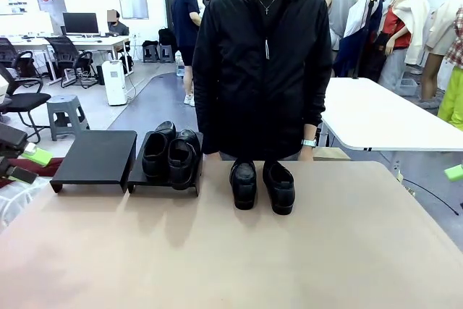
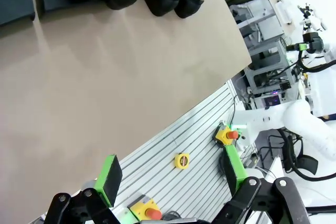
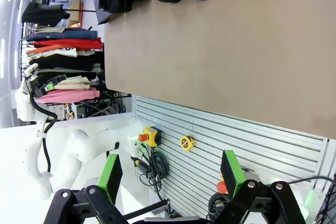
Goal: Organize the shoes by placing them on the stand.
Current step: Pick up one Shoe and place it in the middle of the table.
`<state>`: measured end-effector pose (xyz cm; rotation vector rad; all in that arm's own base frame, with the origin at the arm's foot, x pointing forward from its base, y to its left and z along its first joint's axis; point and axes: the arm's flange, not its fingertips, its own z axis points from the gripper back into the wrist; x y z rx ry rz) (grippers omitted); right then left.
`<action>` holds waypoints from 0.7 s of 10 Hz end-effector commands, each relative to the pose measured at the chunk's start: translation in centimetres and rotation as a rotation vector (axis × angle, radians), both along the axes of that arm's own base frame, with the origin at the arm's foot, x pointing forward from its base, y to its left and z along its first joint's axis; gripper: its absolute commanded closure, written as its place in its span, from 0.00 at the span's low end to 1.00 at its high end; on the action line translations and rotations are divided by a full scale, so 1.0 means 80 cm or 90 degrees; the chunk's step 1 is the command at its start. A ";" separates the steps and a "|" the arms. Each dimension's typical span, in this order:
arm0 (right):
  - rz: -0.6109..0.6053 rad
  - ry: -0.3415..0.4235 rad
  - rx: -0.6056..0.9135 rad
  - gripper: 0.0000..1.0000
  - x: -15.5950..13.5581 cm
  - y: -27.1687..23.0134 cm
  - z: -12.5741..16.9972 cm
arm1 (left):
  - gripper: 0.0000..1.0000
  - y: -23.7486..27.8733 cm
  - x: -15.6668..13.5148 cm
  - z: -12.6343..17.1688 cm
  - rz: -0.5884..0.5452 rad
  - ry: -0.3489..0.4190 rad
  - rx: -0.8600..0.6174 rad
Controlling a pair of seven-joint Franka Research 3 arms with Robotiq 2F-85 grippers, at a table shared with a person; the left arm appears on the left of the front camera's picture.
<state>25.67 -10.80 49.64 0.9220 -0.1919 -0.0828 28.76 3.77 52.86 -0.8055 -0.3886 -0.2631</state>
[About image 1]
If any grey notice board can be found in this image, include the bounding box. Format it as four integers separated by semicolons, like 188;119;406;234
35;0;68;35

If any dark red cloth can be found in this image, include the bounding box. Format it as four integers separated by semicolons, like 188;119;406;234
0;156;64;189

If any thin black cable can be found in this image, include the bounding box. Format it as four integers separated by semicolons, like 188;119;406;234
400;177;462;216

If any person in black jacket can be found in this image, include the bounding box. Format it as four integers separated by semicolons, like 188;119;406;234
193;0;334;161

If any white plastic wrapped bundle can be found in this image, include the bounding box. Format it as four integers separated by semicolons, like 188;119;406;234
0;180;51;230

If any standing person in navy shirt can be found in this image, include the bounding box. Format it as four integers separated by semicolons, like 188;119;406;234
171;0;207;107

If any mannequin in white navy jacket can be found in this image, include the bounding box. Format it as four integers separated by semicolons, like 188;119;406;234
331;0;385;79

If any mannequin in cream jacket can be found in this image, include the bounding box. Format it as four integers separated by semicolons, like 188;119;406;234
392;0;431;67

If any mannequin in grey tank top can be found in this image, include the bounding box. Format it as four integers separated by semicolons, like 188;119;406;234
324;0;361;78

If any white table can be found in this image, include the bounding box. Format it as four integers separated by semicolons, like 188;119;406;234
320;76;463;153

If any white desk partition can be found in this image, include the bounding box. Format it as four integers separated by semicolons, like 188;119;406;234
0;11;51;35

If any mannequin in neon trousers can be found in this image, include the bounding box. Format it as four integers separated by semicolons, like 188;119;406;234
436;8;463;132

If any mannequin in beige jacket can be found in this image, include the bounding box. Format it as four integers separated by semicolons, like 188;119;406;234
421;0;463;103

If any small grey stool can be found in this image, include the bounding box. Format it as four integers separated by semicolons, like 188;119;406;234
141;43;160;64
158;43;174;64

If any grey plastic stool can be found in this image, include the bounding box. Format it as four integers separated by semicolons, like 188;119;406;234
46;94;90;143

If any black computer monitor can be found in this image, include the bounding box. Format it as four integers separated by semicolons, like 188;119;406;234
62;12;100;37

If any clear plastic bin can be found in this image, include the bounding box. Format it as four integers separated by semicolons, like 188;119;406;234
396;77;420;97

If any light wooden box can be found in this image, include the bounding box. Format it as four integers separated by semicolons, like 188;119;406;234
313;145;352;161

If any black leather loafer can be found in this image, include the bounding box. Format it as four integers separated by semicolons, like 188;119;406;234
262;159;296;216
166;128;202;191

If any person's right forearm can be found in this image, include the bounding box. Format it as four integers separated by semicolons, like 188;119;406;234
195;88;224;156

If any black office chair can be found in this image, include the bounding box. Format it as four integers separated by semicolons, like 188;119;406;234
0;37;35;78
45;36;98;89
0;64;52;142

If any person's left hand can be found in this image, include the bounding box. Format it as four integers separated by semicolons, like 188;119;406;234
299;144;316;162

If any seated person at desk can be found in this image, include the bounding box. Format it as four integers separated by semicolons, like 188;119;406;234
107;10;130;37

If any black shoe stand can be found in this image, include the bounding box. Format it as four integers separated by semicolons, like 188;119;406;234
127;130;205;197
49;130;138;194

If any mannequin in red top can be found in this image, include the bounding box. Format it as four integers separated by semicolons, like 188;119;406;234
374;0;413;85

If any black pointed leather shoe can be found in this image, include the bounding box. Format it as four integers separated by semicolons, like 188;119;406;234
141;120;177;182
229;158;258;211

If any silver cross necklace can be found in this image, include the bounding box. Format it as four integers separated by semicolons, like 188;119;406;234
252;0;283;16

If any pack of water bottles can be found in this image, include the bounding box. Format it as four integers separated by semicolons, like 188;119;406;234
174;51;186;77

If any person's left forearm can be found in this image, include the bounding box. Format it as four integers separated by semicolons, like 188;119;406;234
302;80;334;140

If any black backpack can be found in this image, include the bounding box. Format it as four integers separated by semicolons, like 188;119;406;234
158;27;178;56

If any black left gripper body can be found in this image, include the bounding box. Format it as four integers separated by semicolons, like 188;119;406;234
0;122;29;179

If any white office desk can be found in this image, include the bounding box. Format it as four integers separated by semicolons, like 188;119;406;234
0;33;131;82

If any white air purifier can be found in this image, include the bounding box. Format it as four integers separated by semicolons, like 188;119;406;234
101;59;129;106

